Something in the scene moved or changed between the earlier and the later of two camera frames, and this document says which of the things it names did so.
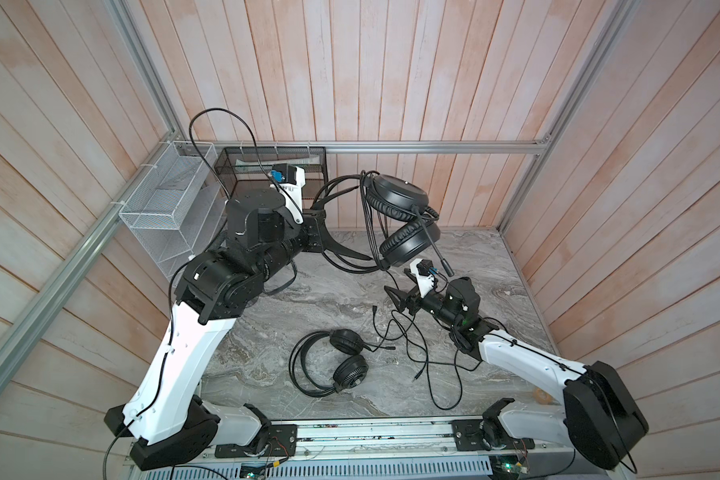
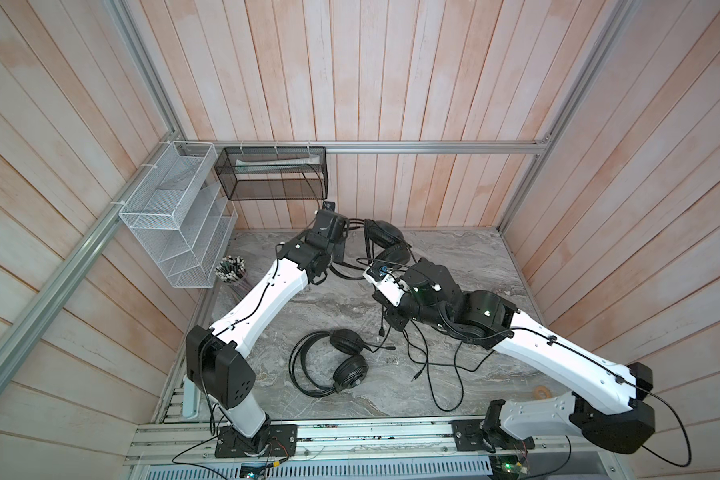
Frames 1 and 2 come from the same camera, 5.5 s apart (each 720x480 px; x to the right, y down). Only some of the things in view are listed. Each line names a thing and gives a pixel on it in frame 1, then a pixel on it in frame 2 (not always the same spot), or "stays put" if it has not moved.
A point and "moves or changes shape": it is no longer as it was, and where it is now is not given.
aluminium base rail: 414,443 stays put
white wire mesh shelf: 180,206 stays put
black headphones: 399,206 moves or changes shape
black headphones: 350,371 stays put
